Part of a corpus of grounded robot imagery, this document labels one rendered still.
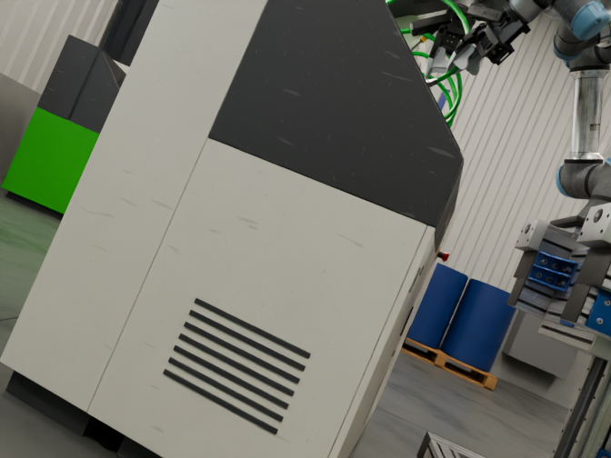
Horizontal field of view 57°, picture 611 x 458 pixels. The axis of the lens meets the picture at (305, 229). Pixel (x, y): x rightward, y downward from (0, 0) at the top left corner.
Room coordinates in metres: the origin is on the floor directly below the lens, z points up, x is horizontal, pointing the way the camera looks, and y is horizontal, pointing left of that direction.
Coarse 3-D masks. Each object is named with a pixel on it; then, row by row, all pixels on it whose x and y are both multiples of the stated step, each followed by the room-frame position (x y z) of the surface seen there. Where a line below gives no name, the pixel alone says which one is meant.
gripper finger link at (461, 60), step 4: (468, 44) 1.37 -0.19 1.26; (464, 48) 1.38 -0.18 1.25; (468, 48) 1.37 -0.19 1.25; (472, 48) 1.37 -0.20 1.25; (460, 52) 1.39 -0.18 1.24; (464, 52) 1.38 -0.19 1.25; (468, 52) 1.37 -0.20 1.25; (472, 52) 1.37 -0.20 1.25; (452, 56) 1.40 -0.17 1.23; (456, 56) 1.40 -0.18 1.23; (460, 56) 1.39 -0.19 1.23; (464, 56) 1.38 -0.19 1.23; (468, 56) 1.38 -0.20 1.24; (452, 60) 1.40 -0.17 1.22; (456, 60) 1.40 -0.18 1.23; (460, 60) 1.39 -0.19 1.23; (464, 60) 1.38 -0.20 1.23; (448, 64) 1.42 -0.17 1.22; (452, 64) 1.42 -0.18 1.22; (456, 64) 1.40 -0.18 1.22; (460, 64) 1.39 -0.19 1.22; (464, 64) 1.38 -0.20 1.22; (448, 68) 1.43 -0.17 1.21; (460, 68) 1.39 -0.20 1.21; (464, 68) 1.38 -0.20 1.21
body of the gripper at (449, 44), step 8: (448, 8) 1.57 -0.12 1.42; (464, 8) 1.55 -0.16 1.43; (456, 16) 1.57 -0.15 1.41; (448, 24) 1.57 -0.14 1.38; (456, 24) 1.57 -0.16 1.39; (472, 24) 1.55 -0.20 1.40; (440, 32) 1.58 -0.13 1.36; (448, 32) 1.56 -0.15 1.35; (456, 32) 1.54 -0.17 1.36; (464, 32) 1.54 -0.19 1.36; (448, 40) 1.56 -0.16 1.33; (456, 40) 1.54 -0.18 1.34; (448, 48) 1.56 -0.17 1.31
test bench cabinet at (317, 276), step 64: (192, 192) 1.34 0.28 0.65; (256, 192) 1.30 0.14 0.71; (320, 192) 1.26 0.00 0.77; (192, 256) 1.32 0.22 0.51; (256, 256) 1.28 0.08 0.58; (320, 256) 1.25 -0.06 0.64; (384, 256) 1.21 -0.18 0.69; (128, 320) 1.34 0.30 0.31; (192, 320) 1.30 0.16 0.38; (256, 320) 1.27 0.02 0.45; (320, 320) 1.23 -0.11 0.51; (384, 320) 1.20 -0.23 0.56; (128, 384) 1.32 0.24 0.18; (192, 384) 1.28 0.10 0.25; (256, 384) 1.25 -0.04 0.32; (320, 384) 1.22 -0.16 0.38; (128, 448) 1.34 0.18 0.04; (192, 448) 1.27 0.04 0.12; (256, 448) 1.24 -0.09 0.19; (320, 448) 1.20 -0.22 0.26
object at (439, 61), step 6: (438, 48) 1.56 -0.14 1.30; (444, 48) 1.56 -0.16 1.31; (438, 54) 1.56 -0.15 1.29; (444, 54) 1.56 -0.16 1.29; (432, 60) 1.56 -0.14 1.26; (438, 60) 1.56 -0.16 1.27; (444, 60) 1.56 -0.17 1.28; (426, 66) 1.57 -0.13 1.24; (432, 66) 1.56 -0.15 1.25; (438, 66) 1.56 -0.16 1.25; (444, 66) 1.56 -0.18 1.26; (426, 72) 1.57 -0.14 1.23
